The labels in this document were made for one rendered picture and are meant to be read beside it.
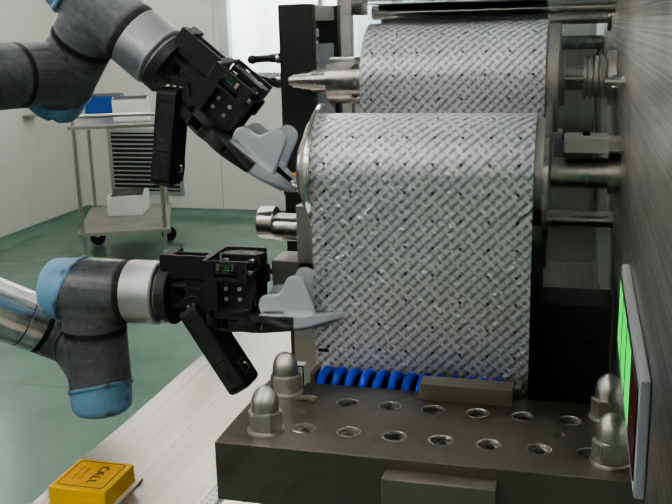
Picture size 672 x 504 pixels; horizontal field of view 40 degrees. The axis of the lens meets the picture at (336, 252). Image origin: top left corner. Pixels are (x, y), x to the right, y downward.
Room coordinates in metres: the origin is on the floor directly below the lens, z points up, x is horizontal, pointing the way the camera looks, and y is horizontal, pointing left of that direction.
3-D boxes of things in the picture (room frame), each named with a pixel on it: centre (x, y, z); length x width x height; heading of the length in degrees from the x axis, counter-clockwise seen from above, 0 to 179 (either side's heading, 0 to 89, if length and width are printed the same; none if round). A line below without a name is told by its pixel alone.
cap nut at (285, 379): (0.91, 0.06, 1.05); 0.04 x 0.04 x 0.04
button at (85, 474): (0.94, 0.28, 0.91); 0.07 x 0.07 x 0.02; 75
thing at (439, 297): (0.94, -0.09, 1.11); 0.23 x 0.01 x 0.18; 75
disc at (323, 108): (1.03, 0.01, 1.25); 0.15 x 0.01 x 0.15; 165
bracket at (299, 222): (1.08, 0.05, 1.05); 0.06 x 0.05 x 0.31; 75
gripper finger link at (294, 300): (0.96, 0.04, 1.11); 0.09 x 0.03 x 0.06; 74
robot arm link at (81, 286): (1.05, 0.29, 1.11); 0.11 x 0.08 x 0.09; 75
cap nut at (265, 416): (0.82, 0.07, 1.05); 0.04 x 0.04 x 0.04
